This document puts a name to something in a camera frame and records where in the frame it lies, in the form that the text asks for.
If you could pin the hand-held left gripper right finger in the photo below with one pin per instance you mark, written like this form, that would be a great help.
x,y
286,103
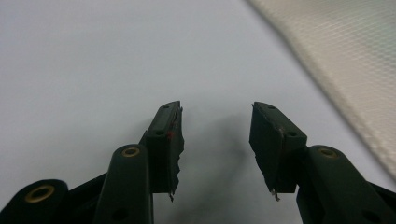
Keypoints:
x,y
271,146

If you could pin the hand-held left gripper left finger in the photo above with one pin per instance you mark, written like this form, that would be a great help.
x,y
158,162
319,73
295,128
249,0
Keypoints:
x,y
162,149

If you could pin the white mesh laundry bag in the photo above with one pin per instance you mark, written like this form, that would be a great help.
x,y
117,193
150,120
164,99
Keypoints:
x,y
351,62

